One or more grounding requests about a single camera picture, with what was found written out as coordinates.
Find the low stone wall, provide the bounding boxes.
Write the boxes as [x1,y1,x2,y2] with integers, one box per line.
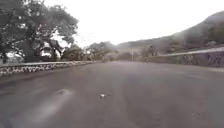
[0,60,103,78]
[143,46,224,69]

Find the wooded hill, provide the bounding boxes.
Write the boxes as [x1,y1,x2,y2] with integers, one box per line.
[114,10,224,61]

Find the grey asphalt road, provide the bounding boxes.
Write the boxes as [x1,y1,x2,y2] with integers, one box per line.
[0,60,224,128]

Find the small pale object on road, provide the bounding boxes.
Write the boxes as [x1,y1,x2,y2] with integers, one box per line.
[99,93,110,100]

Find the row of trees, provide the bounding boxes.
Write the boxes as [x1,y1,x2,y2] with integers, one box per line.
[0,0,118,64]

